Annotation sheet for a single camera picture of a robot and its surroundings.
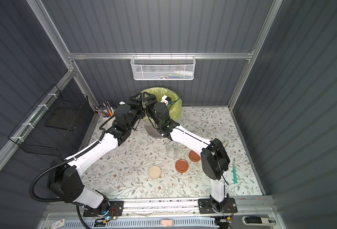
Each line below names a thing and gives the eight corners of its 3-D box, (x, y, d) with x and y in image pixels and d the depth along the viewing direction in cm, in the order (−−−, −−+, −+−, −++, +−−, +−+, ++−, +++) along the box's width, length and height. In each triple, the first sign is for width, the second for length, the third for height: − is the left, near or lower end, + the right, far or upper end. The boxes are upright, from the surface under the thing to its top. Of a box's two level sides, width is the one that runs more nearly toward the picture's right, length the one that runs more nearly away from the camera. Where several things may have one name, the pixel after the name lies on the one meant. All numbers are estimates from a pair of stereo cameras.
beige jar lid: (147, 178, 86) (147, 177, 84) (149, 167, 90) (148, 165, 89) (160, 178, 85) (160, 177, 84) (161, 167, 90) (161, 165, 89)
